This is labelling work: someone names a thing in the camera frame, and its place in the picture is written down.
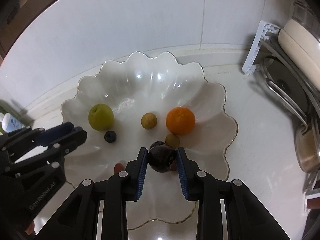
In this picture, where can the orange tangerine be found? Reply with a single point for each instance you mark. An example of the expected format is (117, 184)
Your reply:
(180, 121)

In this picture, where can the person's left hand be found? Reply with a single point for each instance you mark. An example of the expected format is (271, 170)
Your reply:
(30, 229)

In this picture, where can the grey corner shelf rack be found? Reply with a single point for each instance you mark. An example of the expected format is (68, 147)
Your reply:
(266, 43)

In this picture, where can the steel pan lid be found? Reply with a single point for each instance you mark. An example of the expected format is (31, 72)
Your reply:
(285, 87)

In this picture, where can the green apple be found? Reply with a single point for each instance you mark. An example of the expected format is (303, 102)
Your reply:
(101, 117)

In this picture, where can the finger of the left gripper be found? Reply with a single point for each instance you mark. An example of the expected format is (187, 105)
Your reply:
(67, 142)
(25, 139)

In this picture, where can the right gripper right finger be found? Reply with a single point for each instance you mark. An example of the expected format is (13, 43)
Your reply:
(246, 216)

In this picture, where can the dark plum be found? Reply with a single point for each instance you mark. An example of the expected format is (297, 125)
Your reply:
(161, 158)
(157, 143)

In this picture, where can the cream pot with glass lid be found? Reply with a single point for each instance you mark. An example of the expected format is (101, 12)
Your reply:
(300, 40)

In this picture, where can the blueberry left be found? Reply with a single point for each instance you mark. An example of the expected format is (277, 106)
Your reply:
(110, 136)

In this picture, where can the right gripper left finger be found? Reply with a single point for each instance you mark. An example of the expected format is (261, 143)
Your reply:
(77, 217)

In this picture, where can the white pump lotion bottle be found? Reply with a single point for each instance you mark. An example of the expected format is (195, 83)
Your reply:
(9, 123)

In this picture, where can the stainless steel pot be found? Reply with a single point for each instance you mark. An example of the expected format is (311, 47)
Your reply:
(307, 145)

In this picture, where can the small yellow-brown fruit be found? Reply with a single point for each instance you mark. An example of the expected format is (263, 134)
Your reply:
(172, 140)
(149, 121)

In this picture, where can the white scalloped fruit bowl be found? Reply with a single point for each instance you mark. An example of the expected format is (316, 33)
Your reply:
(133, 104)

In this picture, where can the red cherry tomato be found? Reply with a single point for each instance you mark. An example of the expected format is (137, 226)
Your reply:
(173, 167)
(118, 168)

